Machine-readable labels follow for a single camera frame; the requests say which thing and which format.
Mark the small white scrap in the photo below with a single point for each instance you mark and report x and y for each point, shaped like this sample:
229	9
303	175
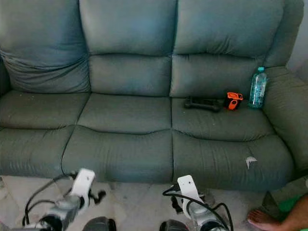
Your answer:
250	161

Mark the orange and black handheld device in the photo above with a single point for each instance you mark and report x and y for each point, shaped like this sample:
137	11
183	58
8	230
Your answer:
233	101

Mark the person's bare foot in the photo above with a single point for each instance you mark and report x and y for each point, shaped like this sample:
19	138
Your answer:
262	220

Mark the clear plastic water bottle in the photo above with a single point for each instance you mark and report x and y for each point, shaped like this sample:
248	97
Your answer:
258	91

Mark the bright green fabric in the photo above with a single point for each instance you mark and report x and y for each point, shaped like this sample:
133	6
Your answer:
293	203

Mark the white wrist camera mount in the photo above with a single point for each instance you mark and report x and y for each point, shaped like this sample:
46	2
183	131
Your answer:
84	183
187	186

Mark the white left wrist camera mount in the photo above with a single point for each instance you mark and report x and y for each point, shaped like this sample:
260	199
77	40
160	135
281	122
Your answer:
84	183

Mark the grey-green leather sofa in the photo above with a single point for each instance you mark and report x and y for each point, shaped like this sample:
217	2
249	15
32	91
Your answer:
125	115

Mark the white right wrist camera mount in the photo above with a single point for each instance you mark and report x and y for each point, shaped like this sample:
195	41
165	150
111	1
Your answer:
187	186

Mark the silver right robot leg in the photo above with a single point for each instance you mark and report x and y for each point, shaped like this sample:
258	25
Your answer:
173	226

